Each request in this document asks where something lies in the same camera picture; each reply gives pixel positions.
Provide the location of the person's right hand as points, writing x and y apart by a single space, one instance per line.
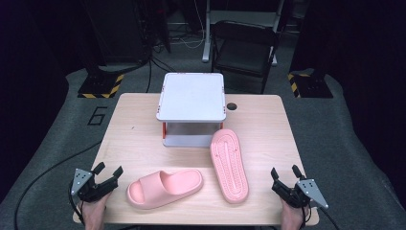
292 212

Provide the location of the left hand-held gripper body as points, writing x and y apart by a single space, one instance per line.
95 188

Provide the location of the pink slipper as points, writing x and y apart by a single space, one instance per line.
228 166
178 185

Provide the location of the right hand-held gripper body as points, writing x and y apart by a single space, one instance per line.
303 191

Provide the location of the person's left hand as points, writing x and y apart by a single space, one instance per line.
95 207

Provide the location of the black folding chair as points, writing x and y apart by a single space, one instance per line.
244 51

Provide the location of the black cabinet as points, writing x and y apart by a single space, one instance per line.
118 32

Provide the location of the black stand base striped edge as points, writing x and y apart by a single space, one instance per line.
311 86
100 84

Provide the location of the white two-tier shoe rack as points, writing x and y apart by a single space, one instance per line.
191 96

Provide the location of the white metal desk frame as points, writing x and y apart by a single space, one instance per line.
207 38

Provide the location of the dark curtain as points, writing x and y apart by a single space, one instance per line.
367 80
32 80

